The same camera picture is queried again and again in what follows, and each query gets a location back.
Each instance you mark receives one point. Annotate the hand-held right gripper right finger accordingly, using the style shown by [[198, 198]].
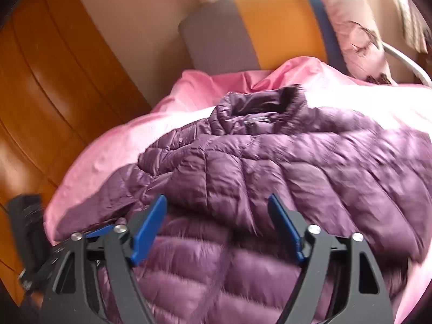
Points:
[[287, 226]]

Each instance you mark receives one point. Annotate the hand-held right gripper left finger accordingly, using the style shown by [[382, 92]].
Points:
[[148, 229]]

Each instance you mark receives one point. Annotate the purple quilted down jacket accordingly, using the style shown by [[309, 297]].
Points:
[[270, 162]]

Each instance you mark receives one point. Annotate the pink bed blanket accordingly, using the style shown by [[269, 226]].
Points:
[[118, 141]]

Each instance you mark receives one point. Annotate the wooden wardrobe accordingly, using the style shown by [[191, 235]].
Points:
[[50, 91]]

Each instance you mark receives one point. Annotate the grey yellow blue headboard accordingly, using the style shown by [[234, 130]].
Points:
[[280, 30]]

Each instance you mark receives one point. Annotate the pink deer print pillow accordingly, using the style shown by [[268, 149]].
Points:
[[351, 33]]

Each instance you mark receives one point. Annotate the light patterned curtain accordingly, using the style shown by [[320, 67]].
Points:
[[413, 23]]

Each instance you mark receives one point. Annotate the white bed rail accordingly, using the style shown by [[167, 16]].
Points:
[[405, 59]]

